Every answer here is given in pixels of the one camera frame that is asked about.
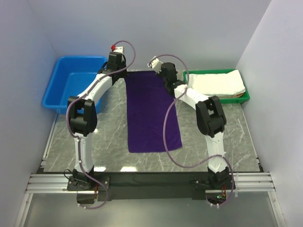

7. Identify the purple towel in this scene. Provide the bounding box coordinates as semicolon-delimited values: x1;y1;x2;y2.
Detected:
125;71;182;153

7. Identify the white towel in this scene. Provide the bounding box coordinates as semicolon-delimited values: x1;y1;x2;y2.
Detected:
188;70;246;96

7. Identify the orange Doraemon towel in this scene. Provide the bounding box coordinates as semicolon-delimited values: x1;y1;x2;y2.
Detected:
218;92;245;99

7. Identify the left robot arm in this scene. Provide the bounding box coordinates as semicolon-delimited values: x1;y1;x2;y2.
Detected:
66;50;127;190

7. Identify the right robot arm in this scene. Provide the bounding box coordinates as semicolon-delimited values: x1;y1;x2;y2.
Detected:
151;61;230;189

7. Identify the blue plastic bin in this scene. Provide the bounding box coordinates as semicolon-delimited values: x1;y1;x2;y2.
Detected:
42;56;107;114

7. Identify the green plastic tray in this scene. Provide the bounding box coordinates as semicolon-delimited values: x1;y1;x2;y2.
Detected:
183;69;250;104

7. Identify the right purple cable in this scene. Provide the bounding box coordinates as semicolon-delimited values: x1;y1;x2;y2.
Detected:
148;53;236;209

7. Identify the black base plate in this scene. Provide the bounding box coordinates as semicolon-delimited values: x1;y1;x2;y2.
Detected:
67;172;235;201

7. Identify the aluminium mounting rail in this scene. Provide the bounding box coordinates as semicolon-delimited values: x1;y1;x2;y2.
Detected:
26;172;276;193

